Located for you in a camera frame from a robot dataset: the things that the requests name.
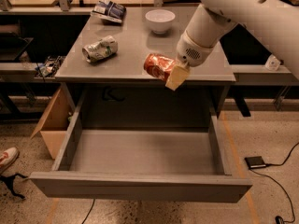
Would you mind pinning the cardboard box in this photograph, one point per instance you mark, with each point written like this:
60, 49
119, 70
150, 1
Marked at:
54, 122

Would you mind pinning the blue chip bag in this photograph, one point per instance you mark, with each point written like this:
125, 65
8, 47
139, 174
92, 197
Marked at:
110, 11

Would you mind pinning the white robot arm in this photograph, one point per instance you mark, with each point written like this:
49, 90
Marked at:
273, 23

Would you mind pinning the clear sanitizer bottle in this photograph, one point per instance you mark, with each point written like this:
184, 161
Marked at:
272, 63

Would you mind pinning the white red shoe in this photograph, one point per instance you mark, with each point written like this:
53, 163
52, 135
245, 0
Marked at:
7, 158

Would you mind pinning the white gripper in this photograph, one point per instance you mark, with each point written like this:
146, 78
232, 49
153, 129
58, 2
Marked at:
191, 51

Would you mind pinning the crushed silver green can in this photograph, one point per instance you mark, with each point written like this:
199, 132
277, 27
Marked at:
101, 49

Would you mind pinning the black foot pedal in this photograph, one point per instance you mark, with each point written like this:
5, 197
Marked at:
256, 162

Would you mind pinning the red coke can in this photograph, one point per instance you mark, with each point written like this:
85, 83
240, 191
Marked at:
158, 66

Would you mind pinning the white bowl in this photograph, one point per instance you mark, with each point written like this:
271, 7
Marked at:
159, 20

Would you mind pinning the open grey top drawer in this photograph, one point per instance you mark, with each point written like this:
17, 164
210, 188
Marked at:
143, 144

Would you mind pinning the grey cabinet with top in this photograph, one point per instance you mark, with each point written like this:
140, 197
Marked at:
137, 47

